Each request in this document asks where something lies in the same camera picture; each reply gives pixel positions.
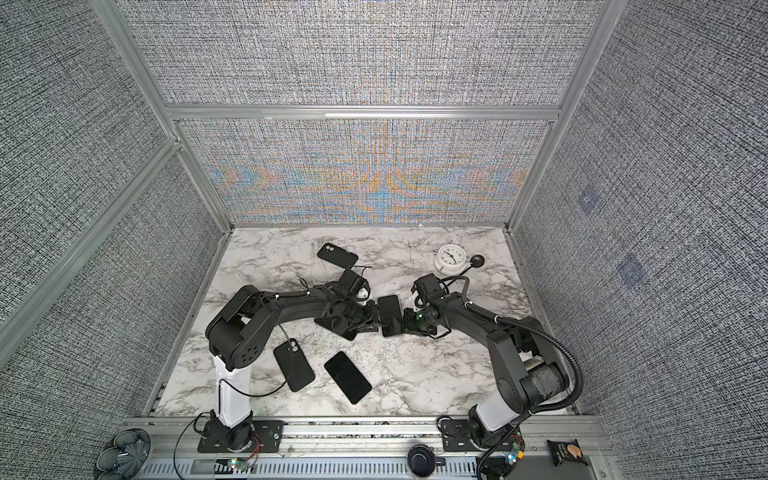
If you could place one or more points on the white round clock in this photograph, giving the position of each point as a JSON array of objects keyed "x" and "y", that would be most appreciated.
[{"x": 450, "y": 260}]

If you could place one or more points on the black phone screen up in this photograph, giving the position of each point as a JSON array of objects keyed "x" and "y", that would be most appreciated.
[
  {"x": 353, "y": 384},
  {"x": 342, "y": 326}
]

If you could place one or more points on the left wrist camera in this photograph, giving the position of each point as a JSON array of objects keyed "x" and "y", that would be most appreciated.
[{"x": 351, "y": 285}]

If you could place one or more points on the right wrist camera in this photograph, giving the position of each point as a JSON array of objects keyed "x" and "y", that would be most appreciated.
[{"x": 427, "y": 289}]

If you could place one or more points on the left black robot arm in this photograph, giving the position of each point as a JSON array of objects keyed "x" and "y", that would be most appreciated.
[{"x": 238, "y": 335}]

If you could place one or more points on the black phone case front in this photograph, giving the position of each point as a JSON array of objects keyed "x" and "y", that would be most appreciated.
[{"x": 294, "y": 365}]

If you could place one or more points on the snack packet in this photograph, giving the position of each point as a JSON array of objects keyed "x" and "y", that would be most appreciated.
[{"x": 562, "y": 452}]

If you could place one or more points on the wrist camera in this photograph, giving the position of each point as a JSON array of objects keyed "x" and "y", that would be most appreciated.
[
  {"x": 351, "y": 285},
  {"x": 427, "y": 289}
]

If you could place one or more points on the small green circuit board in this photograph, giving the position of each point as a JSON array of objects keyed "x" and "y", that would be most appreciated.
[{"x": 240, "y": 464}]

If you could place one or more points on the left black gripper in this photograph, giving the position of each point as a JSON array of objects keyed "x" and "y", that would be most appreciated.
[{"x": 371, "y": 318}]

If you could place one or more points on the black round-head spoon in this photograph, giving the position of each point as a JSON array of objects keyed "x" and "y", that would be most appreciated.
[{"x": 475, "y": 262}]

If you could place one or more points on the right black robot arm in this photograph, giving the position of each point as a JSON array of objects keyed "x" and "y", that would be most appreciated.
[{"x": 526, "y": 364}]

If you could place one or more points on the black fan left corner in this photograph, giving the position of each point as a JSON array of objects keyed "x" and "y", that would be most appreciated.
[{"x": 124, "y": 456}]

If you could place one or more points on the black screen purple phone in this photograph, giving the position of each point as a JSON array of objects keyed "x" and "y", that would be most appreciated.
[{"x": 390, "y": 316}]

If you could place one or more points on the black round knob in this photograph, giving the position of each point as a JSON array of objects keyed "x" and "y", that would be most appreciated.
[{"x": 422, "y": 461}]

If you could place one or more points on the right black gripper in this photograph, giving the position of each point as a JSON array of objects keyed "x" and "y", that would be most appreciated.
[{"x": 409, "y": 325}]

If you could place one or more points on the black phone case back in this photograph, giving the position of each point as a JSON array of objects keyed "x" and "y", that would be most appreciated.
[{"x": 337, "y": 256}]

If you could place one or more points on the black phone front screen up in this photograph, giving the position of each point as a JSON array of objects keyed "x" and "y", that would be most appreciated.
[{"x": 353, "y": 384}]

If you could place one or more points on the right green circuit board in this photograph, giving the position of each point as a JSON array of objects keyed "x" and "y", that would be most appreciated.
[{"x": 515, "y": 454}]

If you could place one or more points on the black phone case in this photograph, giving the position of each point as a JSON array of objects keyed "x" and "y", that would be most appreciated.
[
  {"x": 294, "y": 365},
  {"x": 337, "y": 256}
]

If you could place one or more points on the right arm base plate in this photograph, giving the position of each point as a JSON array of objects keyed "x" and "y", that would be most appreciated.
[{"x": 455, "y": 435}]

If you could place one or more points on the black phone centre screen up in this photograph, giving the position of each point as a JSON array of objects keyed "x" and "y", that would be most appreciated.
[{"x": 342, "y": 326}]

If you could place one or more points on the aluminium front rail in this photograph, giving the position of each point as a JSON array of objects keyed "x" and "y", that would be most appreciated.
[{"x": 369, "y": 448}]

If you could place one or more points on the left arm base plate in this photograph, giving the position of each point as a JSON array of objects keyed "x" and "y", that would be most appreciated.
[{"x": 265, "y": 434}]

